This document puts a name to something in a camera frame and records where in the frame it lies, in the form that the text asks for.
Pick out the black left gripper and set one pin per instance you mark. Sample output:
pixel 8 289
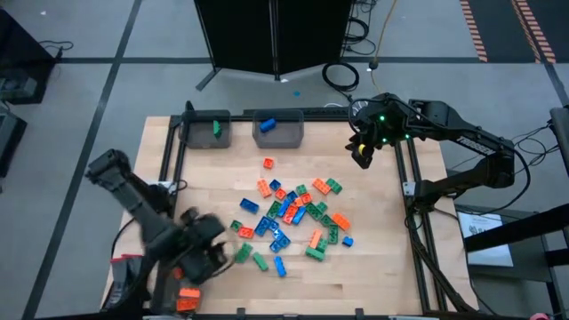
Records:
pixel 200 231

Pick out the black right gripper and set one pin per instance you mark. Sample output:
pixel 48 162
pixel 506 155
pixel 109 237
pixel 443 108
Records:
pixel 378 120

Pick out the small yellow piece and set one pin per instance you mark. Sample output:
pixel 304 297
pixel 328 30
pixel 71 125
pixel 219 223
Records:
pixel 362 149

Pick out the green 2x4 toy brick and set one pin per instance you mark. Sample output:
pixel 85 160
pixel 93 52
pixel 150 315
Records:
pixel 260 261
pixel 243 252
pixel 216 129
pixel 314 211
pixel 333 234
pixel 274 209
pixel 314 253
pixel 334 186

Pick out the green 2x2 toy brick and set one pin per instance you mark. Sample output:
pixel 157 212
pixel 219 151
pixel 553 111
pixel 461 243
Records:
pixel 322 206
pixel 301 189
pixel 236 225
pixel 326 220
pixel 322 245

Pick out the blue 2x4 toy brick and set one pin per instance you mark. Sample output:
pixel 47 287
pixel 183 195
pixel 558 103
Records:
pixel 280 266
pixel 262 226
pixel 249 205
pixel 299 215
pixel 267 125
pixel 284 208

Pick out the grey translucent plastic bin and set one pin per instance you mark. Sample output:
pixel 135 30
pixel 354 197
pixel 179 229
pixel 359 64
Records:
pixel 284 138
pixel 200 138
pixel 166 298

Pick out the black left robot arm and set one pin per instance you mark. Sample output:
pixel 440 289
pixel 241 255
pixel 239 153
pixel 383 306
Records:
pixel 133 200

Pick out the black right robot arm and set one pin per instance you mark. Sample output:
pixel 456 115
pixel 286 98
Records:
pixel 467 133

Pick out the black device with red trim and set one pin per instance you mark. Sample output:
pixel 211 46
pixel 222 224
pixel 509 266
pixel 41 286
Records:
pixel 122 275

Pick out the black partition panel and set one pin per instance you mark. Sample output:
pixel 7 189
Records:
pixel 240 31
pixel 311 31

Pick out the white paper sheet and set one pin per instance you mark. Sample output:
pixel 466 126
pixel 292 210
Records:
pixel 489 253

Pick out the black crossbeam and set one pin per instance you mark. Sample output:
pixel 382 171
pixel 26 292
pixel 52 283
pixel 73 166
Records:
pixel 515 231

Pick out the black equipment case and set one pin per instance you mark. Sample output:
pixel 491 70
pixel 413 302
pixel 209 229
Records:
pixel 9 142

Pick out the red round object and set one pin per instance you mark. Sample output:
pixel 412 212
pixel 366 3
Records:
pixel 540 316

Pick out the black cart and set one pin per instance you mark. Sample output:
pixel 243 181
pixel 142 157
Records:
pixel 22 53

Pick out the grey metal post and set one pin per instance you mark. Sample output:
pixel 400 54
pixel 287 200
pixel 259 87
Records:
pixel 561 133

